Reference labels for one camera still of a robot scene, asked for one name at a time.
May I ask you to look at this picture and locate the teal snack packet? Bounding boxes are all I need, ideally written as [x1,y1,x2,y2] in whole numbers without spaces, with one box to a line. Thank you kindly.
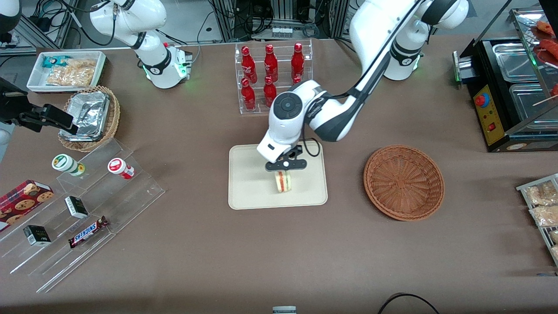
[42,55,72,68]

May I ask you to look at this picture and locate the beige plastic tray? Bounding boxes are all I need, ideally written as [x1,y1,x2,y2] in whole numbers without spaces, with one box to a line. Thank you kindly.
[228,141,328,210]

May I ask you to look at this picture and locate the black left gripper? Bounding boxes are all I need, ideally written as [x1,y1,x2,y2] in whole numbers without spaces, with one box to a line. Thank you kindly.
[265,146,307,171]

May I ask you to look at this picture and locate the brown wicker basket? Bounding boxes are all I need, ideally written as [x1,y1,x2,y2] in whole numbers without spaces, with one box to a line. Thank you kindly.
[363,145,445,222]

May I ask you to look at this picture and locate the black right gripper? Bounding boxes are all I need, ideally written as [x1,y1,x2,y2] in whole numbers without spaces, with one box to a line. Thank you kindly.
[0,78,79,134]

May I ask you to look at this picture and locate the grey wire snack tray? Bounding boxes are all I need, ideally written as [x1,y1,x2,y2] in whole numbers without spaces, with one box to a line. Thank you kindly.
[516,174,558,266]

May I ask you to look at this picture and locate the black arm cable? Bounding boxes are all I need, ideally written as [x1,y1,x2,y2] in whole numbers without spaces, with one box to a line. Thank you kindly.
[302,138,323,158]

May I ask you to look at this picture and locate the green lid white jar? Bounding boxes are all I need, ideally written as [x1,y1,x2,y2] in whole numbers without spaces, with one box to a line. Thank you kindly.
[52,154,85,177]

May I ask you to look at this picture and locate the snickers chocolate bar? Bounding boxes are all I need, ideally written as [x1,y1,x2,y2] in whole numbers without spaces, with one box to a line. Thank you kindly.
[68,216,109,249]

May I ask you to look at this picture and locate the red lid white jar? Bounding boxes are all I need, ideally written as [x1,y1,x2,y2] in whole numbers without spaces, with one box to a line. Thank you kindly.
[108,158,135,180]

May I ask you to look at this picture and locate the stacked aluminium foil containers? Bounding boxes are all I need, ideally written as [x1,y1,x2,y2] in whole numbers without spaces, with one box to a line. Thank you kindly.
[59,91,110,141]

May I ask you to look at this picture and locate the clear acrylic stepped stand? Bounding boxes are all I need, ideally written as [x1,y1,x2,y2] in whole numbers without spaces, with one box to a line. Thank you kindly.
[0,139,165,294]

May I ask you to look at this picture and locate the small black box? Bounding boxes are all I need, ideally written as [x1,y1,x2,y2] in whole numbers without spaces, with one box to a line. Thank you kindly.
[65,196,89,219]
[23,225,52,246]

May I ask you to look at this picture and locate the clear bag of crackers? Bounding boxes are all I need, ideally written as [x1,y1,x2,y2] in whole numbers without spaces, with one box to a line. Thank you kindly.
[46,59,97,87]

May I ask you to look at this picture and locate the aluminium frame rack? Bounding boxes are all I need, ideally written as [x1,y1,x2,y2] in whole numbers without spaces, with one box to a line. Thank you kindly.
[209,0,349,42]

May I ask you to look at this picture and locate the red sausage in warmer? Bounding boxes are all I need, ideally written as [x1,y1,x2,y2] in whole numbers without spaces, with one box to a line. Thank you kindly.
[540,39,558,60]

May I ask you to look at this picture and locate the black food warmer machine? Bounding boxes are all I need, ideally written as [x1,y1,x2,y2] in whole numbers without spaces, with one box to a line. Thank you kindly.
[453,7,558,153]

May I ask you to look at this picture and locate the clear bag of pastries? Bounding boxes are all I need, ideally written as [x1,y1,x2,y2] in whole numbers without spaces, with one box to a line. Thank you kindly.
[529,205,558,228]
[525,181,558,206]

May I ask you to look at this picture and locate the triangular sandwich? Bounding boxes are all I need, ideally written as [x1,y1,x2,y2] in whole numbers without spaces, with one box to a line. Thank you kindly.
[274,171,293,193]

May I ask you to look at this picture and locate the black cable loop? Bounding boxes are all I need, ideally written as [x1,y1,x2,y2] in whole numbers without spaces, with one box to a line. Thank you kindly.
[377,293,441,314]

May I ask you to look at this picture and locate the tan wicker basket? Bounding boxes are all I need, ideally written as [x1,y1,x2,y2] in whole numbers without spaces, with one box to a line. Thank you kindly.
[58,85,121,152]

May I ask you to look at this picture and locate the red cookie box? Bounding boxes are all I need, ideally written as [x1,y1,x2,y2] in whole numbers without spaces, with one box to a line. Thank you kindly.
[0,180,54,232]

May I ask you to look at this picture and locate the orange food in warmer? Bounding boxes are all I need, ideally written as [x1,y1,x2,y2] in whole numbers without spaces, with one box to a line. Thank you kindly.
[536,21,557,38]

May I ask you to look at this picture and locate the clear acrylic bottle rack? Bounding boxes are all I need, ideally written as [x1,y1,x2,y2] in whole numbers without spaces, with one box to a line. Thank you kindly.
[235,38,313,115]

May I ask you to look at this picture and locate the white rectangular snack bin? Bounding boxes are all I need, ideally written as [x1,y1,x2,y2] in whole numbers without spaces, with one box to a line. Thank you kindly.
[27,51,107,93]

